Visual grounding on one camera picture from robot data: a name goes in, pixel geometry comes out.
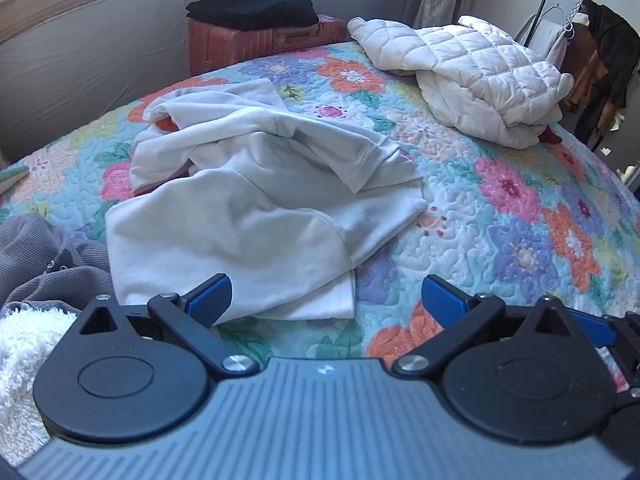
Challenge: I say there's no pink suitcase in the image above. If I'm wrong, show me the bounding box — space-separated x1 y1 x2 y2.
188 12 350 77

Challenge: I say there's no floral quilt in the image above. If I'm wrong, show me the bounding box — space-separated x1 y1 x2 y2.
0 40 640 396

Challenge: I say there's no pale pink hanging garment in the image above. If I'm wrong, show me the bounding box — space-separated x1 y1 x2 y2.
515 12 573 68

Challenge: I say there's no white shirt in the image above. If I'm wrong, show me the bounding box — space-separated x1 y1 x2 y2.
105 79 430 322

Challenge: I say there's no white puffer jacket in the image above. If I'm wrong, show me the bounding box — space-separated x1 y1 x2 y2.
347 15 575 150

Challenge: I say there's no black folded cloth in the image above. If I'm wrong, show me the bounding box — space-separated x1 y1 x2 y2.
185 0 320 32

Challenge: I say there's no black clothes rack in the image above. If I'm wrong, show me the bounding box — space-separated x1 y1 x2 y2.
529 0 587 48

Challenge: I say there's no brown hanging garment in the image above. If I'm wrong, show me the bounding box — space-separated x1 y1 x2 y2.
562 14 610 113

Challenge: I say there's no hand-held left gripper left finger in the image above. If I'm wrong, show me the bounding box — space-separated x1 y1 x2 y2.
75 273 261 381

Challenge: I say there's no grey garment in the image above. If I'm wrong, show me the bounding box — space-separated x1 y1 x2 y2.
0 211 115 317

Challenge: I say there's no black hanging garment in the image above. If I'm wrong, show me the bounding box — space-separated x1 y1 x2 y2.
575 2 640 152

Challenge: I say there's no white fluffy blanket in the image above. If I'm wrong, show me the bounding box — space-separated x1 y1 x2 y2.
0 305 81 468

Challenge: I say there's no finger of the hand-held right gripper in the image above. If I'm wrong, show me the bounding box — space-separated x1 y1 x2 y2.
570 309 640 357

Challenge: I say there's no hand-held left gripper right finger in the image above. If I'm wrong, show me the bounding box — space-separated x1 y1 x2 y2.
392 275 577 379

